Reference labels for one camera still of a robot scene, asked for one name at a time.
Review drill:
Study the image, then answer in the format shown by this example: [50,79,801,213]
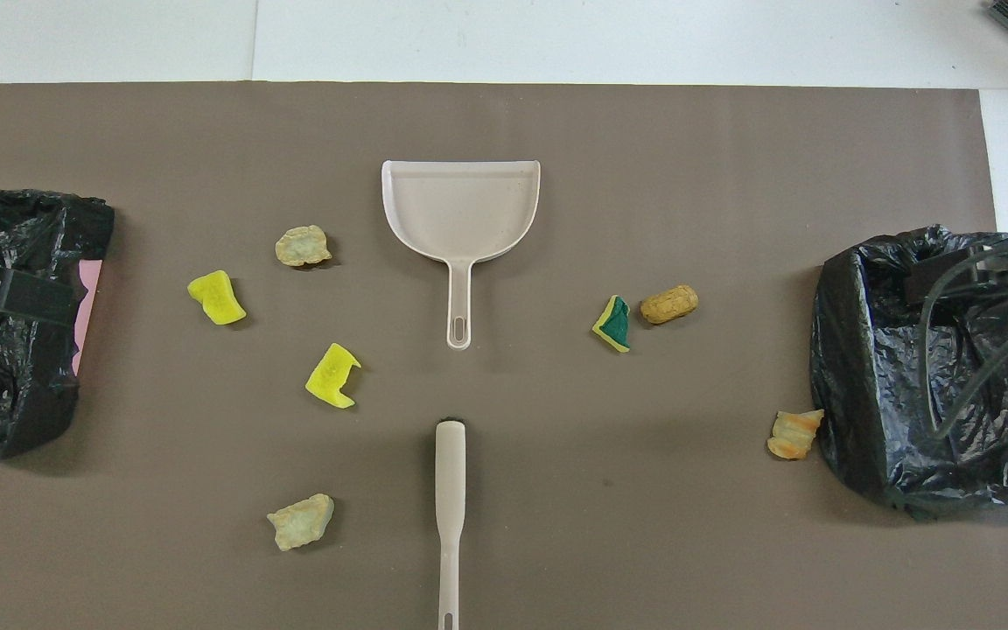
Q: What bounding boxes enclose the brown bread-shaped sponge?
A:
[640,283,700,326]

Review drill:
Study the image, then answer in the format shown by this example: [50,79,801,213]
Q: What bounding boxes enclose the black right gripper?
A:
[905,243,1008,305]

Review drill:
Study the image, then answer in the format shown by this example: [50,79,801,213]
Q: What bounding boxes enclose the beige plastic dustpan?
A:
[381,159,542,351]

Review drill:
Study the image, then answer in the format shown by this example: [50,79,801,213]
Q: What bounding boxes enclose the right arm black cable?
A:
[917,245,1008,438]

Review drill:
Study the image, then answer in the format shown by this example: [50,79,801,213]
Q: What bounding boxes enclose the beige brush black bristles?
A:
[434,418,468,630]

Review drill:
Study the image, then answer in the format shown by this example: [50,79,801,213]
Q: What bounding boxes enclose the brown paper table mat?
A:
[0,81,1008,630]

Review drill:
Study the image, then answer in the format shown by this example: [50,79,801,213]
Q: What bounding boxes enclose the green and yellow sponge piece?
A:
[591,295,633,354]

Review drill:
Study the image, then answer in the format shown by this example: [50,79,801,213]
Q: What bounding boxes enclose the orange beige striped sponge piece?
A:
[766,409,825,461]

